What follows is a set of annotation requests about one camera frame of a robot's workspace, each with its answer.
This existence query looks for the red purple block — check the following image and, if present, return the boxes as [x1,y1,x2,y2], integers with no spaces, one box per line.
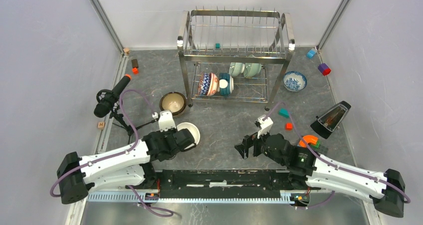
[318,63,331,76]

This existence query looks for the wooden letter cube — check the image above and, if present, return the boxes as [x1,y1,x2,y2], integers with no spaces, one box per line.
[97,121,105,130]

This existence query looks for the small orange red cube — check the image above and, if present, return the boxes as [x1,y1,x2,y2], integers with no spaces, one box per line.
[132,67,139,74]

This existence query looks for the stainless steel dish rack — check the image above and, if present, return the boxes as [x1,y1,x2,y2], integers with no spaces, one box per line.
[177,8,296,110]

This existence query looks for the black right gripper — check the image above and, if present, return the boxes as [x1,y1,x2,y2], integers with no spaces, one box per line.
[234,126,286,167]

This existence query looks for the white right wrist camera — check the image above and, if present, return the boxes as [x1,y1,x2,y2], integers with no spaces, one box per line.
[254,115,273,138]

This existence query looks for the grey lego baseplate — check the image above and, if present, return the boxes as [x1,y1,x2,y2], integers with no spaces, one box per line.
[312,145,329,156]

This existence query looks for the black microphone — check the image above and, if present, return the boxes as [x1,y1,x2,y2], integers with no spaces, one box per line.
[94,74,131,118]

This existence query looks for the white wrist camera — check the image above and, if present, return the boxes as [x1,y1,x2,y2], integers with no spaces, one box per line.
[254,115,273,138]
[152,110,177,132]

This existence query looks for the teal block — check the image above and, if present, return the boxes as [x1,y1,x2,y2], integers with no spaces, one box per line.
[278,108,290,118]

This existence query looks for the teal glazed bowl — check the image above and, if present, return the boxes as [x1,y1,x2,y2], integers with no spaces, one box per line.
[218,73,234,96]

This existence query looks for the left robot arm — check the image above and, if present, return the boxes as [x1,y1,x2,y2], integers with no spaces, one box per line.
[56,128,200,205]

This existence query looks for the black patterned bowl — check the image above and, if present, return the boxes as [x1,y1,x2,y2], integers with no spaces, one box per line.
[159,92,188,117]

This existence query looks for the orange bowl white inside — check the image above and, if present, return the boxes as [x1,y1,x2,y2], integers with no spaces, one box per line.
[177,122,201,150]

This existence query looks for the light blue block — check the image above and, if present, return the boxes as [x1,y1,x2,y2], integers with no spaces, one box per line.
[306,48,317,59]

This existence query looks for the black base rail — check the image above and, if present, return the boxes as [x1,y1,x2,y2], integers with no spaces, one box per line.
[157,170,308,199]

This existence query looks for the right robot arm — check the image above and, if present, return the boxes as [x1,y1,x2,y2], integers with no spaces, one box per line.
[234,133,407,218]

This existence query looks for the orange arch block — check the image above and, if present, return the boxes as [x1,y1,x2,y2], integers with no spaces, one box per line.
[298,135,320,148]

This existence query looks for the black metronome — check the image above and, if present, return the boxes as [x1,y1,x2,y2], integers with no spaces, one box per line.
[310,101,351,139]

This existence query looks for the black mini tripod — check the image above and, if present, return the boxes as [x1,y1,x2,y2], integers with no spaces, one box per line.
[109,111,157,143]

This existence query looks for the blue white floral bowl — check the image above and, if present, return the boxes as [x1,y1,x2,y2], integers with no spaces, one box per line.
[283,71,307,92]

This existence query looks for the brown block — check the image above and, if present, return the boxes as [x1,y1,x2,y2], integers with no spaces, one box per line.
[131,59,139,68]

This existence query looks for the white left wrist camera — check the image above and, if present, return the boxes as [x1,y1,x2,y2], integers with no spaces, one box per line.
[152,110,177,132]

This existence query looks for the blue white zigzag bowl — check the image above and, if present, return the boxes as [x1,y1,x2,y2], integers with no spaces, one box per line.
[197,72,212,96]

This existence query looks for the pale green bowl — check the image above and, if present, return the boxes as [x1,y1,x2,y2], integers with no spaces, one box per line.
[243,63,261,78]

